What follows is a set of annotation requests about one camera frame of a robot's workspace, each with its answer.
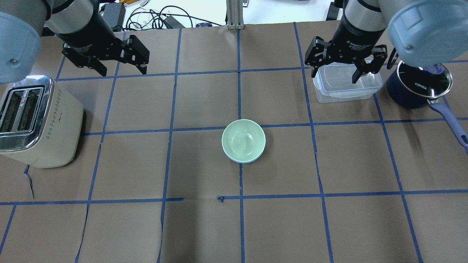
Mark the black power adapter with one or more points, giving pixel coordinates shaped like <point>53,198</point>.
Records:
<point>113,14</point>

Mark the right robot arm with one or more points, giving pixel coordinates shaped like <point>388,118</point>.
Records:
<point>423,33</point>

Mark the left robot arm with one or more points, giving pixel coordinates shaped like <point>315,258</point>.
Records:
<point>23,21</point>

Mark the clear plastic food container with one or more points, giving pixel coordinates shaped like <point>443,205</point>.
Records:
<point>333,83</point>

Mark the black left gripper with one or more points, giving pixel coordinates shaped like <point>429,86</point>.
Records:
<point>89,39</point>

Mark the cream two-slot toaster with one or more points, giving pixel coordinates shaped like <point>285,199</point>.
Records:
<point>40,122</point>

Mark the green bowl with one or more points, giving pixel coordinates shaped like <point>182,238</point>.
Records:
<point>243,135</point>

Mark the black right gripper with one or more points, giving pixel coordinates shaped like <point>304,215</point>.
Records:
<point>353,39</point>

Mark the aluminium frame post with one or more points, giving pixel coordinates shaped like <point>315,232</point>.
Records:
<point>235,15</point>

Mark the dark blue saucepan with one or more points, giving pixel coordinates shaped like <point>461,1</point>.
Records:
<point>418,87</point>

